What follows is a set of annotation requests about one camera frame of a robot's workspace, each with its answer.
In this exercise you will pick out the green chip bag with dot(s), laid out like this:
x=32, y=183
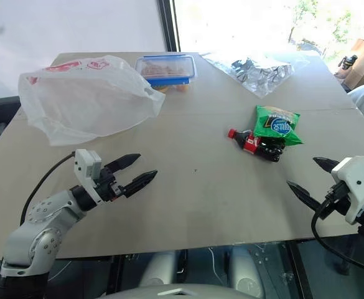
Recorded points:
x=276, y=126

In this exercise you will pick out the crinkled clear silver plastic bag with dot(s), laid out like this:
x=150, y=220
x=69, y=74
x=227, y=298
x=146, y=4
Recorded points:
x=259, y=73

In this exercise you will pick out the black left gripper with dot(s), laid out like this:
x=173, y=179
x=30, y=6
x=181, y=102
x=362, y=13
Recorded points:
x=108, y=187

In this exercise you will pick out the orange snack packet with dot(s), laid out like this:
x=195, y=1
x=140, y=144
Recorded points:
x=177, y=89

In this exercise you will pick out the white plastic bag red print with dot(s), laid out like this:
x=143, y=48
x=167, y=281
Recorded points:
x=85, y=99

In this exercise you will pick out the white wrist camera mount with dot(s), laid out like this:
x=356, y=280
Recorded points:
x=85, y=169
x=357, y=183

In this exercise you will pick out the small black yellow object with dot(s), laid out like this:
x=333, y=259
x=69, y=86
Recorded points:
x=349, y=61

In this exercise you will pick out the black window frame post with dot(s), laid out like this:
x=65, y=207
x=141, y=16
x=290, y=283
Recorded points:
x=169, y=25

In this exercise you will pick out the grey rounded robot leg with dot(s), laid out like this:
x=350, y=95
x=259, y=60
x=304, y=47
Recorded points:
x=247, y=274
x=158, y=268

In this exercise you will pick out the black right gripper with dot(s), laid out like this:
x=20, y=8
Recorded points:
x=337, y=202

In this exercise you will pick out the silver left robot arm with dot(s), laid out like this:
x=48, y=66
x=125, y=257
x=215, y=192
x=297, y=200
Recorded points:
x=41, y=224

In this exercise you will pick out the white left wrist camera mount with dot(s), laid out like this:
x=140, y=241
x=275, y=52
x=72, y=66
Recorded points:
x=85, y=169

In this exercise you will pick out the clear food box blue lid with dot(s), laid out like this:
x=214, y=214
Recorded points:
x=166, y=70

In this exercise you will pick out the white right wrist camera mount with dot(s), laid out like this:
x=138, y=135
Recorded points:
x=357, y=183

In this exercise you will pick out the cola bottle red cap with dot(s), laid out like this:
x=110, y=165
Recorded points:
x=250, y=143

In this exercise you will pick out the grey robot torso cover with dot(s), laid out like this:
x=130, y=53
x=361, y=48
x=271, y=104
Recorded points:
x=181, y=292

